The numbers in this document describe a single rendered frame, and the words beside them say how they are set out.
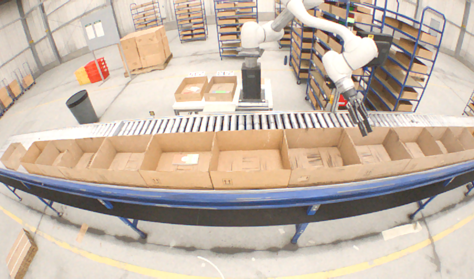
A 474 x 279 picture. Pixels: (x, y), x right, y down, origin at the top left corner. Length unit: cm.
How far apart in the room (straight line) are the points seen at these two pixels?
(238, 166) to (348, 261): 139
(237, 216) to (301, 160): 53
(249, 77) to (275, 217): 120
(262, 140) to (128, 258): 170
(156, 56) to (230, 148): 439
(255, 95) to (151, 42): 384
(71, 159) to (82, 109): 239
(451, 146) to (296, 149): 148
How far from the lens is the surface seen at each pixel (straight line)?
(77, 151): 179
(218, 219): 128
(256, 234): 188
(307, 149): 128
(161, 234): 206
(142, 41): 535
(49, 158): 208
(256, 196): 101
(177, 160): 125
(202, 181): 102
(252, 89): 187
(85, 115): 412
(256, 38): 172
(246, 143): 119
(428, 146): 175
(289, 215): 130
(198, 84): 233
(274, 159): 118
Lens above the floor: 178
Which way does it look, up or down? 44 degrees down
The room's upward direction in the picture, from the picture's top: 5 degrees counter-clockwise
